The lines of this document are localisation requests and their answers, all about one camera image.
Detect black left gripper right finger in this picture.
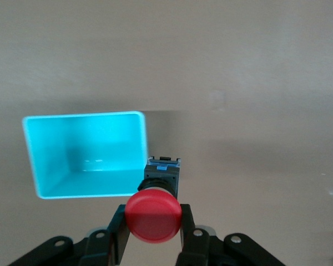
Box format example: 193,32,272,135
175,203,287,266

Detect red push button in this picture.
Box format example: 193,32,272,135
124,156,183,244

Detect cyan plastic bin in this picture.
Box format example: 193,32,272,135
22,110,149,200

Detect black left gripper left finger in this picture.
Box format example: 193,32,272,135
7,204,133,266

